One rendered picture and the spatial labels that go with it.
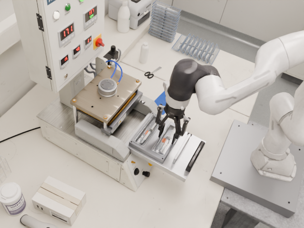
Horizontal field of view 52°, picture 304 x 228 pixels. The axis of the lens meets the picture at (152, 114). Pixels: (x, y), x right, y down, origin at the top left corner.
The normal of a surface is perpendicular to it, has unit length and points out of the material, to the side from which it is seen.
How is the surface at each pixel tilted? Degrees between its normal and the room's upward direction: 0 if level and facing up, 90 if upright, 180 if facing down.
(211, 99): 57
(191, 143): 0
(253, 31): 90
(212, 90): 17
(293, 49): 42
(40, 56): 90
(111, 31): 0
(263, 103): 0
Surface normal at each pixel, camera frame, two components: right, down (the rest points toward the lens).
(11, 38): 0.89, 0.41
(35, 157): 0.13, -0.63
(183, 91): -0.06, 0.75
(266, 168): -0.29, 0.70
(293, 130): -0.85, 0.04
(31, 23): -0.49, 0.63
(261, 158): -0.94, 0.12
